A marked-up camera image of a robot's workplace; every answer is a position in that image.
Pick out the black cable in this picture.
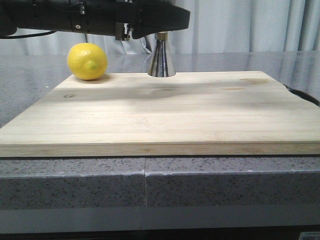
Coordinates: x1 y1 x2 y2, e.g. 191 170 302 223
283 83 320 108

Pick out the grey curtain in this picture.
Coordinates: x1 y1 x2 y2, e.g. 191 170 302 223
0 0 320 56

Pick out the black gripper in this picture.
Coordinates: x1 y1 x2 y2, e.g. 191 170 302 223
67 0 191 41

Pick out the steel double jigger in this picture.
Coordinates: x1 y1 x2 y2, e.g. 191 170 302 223
148 31 176 78

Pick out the white label sticker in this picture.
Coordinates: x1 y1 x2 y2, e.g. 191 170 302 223
298 231 320 240

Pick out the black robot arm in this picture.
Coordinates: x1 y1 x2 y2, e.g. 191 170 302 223
0 0 191 41

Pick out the yellow lemon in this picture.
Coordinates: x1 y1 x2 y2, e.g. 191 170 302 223
67 43 108 81

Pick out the light wooden cutting board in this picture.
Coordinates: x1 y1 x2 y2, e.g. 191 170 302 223
0 71 320 157

